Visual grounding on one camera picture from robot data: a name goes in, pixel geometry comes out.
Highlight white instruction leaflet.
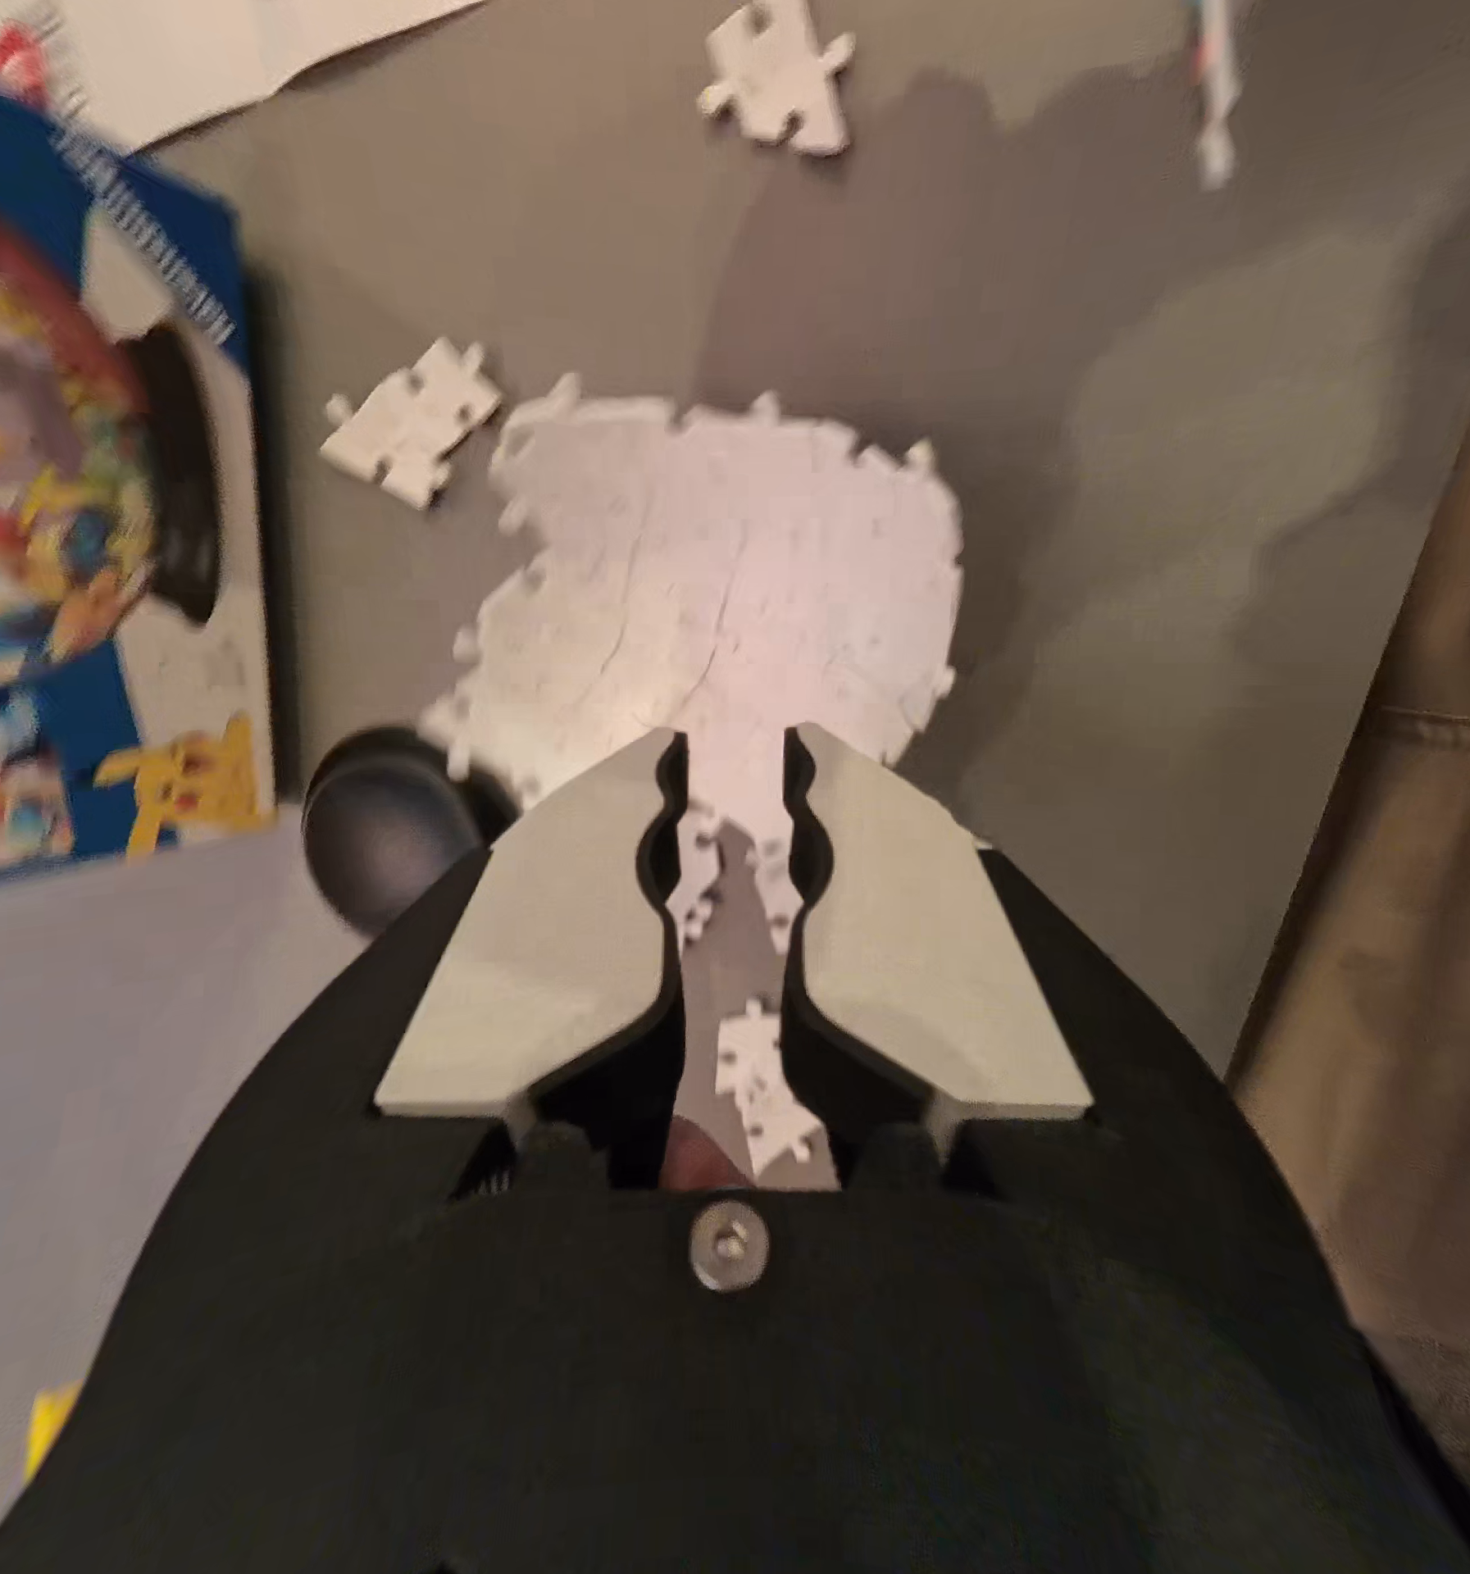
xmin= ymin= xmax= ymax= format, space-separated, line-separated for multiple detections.
xmin=55 ymin=0 xmax=492 ymax=152

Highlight white puzzle piece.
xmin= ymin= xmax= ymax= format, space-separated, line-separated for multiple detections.
xmin=713 ymin=998 xmax=818 ymax=1179

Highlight black round ball stand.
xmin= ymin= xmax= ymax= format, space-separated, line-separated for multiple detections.
xmin=300 ymin=724 xmax=523 ymax=944

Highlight blue puzzle box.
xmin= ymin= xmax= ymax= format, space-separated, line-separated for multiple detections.
xmin=0 ymin=60 xmax=280 ymax=895

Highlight pair of joined puzzle pieces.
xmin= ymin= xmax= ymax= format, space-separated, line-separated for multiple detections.
xmin=695 ymin=0 xmax=859 ymax=159

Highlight yellow plastic bin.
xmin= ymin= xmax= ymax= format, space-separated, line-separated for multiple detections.
xmin=21 ymin=1379 xmax=86 ymax=1485

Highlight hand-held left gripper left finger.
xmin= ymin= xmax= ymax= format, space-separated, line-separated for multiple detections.
xmin=370 ymin=728 xmax=690 ymax=1188

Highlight small joined puzzle piece cluster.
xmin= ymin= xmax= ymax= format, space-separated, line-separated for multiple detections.
xmin=318 ymin=336 xmax=505 ymax=513

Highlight partly built puzzle ball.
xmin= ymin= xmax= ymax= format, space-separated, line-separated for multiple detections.
xmin=418 ymin=372 xmax=969 ymax=961

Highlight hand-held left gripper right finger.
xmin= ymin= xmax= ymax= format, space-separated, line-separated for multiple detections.
xmin=780 ymin=721 xmax=1095 ymax=1188

